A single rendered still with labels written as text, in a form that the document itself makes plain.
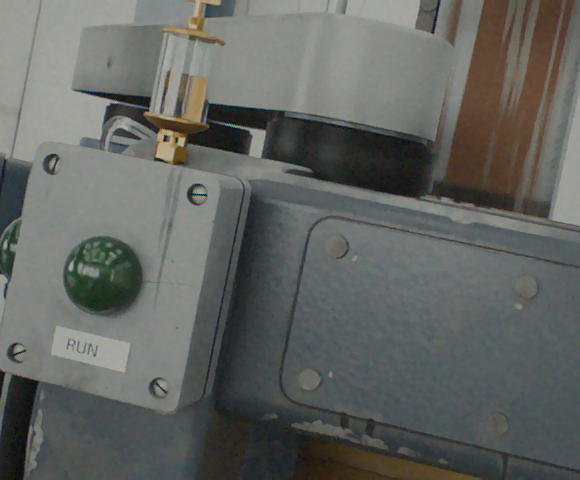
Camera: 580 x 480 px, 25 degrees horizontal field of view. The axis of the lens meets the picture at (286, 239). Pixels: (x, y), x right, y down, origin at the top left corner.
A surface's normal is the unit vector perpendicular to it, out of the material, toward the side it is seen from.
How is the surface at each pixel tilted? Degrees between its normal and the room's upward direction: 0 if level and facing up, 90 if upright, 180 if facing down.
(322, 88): 90
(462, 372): 90
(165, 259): 90
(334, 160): 90
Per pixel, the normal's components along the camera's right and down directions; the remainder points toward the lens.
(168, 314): -0.22, 0.00
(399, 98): 0.39, 0.13
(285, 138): -0.73, -0.11
